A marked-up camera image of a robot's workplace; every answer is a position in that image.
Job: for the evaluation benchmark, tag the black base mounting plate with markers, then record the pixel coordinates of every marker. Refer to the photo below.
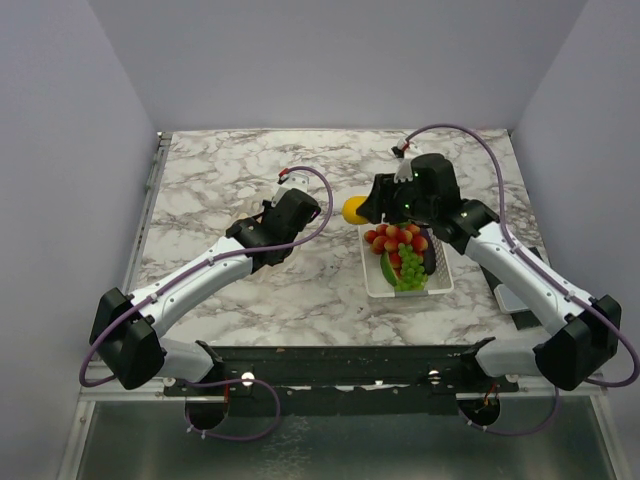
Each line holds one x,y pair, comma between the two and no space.
343,381

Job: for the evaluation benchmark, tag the watermelon slice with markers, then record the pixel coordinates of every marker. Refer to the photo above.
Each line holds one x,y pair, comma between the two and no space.
390,265

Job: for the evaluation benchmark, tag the purple eggplant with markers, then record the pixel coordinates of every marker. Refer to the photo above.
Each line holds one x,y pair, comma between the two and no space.
429,255

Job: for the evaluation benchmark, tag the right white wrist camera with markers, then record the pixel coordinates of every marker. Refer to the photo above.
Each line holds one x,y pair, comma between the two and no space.
405,152

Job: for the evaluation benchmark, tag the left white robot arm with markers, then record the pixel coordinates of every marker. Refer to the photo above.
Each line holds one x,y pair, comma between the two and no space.
129,331

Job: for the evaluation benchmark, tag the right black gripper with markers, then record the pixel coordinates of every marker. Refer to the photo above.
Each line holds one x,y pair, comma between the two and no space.
381,200

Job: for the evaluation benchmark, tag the white plastic basket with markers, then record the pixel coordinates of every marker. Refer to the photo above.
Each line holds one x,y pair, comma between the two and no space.
439,283

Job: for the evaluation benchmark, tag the black foam pad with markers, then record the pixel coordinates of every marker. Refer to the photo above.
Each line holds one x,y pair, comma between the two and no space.
522,321

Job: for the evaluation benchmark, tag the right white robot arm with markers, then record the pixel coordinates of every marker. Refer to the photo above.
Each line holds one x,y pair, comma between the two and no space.
580,329

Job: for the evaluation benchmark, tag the aluminium rail frame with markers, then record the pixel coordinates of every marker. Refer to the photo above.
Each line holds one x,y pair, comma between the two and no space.
317,297

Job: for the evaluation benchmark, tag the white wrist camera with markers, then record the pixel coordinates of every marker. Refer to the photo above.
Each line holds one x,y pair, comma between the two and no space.
405,152
293,180

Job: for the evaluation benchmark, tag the yellow lemon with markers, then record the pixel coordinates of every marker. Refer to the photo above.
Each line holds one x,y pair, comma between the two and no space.
349,211

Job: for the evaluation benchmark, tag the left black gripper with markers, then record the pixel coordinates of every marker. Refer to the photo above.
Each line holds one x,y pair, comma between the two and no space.
268,207

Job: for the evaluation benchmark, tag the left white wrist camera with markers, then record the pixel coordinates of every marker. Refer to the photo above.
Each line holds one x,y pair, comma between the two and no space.
293,180

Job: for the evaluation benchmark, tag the green grape bunch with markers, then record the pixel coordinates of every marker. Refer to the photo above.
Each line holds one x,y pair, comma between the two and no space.
413,276

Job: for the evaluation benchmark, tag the red strawberry pile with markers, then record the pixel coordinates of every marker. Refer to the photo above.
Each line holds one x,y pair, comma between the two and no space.
388,238

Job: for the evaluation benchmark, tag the clear zip top bag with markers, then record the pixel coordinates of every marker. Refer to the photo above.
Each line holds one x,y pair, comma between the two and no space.
245,231

